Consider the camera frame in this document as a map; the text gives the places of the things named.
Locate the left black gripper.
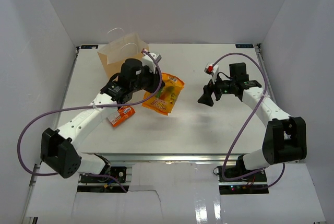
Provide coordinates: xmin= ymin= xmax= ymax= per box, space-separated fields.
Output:
xmin=130 ymin=64 xmax=165 ymax=93

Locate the orange snack packet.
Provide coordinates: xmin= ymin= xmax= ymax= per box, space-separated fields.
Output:
xmin=107 ymin=106 xmax=135 ymax=127

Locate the large yellow snack bag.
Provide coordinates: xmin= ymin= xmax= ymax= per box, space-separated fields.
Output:
xmin=141 ymin=73 xmax=185 ymax=115

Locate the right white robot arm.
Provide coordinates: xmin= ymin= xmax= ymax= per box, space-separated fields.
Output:
xmin=198 ymin=63 xmax=307 ymax=182

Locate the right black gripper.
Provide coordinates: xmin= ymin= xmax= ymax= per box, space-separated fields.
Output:
xmin=198 ymin=72 xmax=236 ymax=107

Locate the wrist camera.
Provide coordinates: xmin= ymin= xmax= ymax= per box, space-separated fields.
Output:
xmin=141 ymin=49 xmax=162 ymax=73
xmin=204 ymin=63 xmax=219 ymax=84

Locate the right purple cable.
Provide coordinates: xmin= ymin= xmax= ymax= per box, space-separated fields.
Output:
xmin=213 ymin=52 xmax=285 ymax=191

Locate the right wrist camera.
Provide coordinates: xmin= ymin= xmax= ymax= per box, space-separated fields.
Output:
xmin=204 ymin=63 xmax=219 ymax=84

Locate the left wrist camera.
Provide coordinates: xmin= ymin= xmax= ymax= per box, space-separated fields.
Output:
xmin=141 ymin=49 xmax=162 ymax=73

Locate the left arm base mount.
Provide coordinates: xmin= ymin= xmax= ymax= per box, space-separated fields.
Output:
xmin=77 ymin=166 xmax=129 ymax=193

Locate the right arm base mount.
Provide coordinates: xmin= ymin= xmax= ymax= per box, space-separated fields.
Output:
xmin=213 ymin=165 xmax=269 ymax=195

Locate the aluminium table rail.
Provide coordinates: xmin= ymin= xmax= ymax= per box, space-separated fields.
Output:
xmin=78 ymin=152 xmax=251 ymax=163

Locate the brown paper bag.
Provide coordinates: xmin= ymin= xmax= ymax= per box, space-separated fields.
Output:
xmin=97 ymin=27 xmax=149 ymax=79

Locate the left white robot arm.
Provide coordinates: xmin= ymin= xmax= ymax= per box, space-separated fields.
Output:
xmin=41 ymin=53 xmax=164 ymax=182

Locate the white front cover panel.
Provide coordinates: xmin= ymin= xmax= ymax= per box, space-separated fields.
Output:
xmin=27 ymin=163 xmax=325 ymax=223

